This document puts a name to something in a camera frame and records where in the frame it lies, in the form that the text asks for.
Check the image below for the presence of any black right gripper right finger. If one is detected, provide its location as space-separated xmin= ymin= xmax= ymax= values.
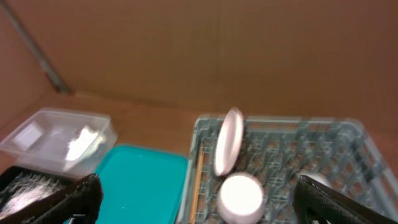
xmin=292 ymin=175 xmax=397 ymax=224

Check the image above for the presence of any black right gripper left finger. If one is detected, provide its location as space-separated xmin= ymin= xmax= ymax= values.
xmin=0 ymin=173 xmax=104 ymax=224

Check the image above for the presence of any small pink bowl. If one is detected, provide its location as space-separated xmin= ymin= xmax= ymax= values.
xmin=216 ymin=172 xmax=265 ymax=224

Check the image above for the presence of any large white plate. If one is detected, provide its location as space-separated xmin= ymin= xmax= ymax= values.
xmin=214 ymin=108 xmax=244 ymax=176

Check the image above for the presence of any wooden chopstick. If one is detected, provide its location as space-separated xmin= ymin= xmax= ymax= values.
xmin=188 ymin=147 xmax=204 ymax=224

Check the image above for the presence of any black rectangular waste tray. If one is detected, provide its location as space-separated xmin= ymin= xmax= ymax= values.
xmin=1 ymin=166 xmax=73 ymax=220

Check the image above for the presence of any clear plastic waste bin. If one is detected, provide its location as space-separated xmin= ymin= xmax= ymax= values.
xmin=1 ymin=108 xmax=118 ymax=179

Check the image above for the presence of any grey plastic dishwasher rack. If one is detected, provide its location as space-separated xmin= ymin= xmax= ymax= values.
xmin=176 ymin=116 xmax=397 ymax=223

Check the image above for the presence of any teal plastic serving tray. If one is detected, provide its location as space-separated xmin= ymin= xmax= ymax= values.
xmin=95 ymin=145 xmax=188 ymax=224

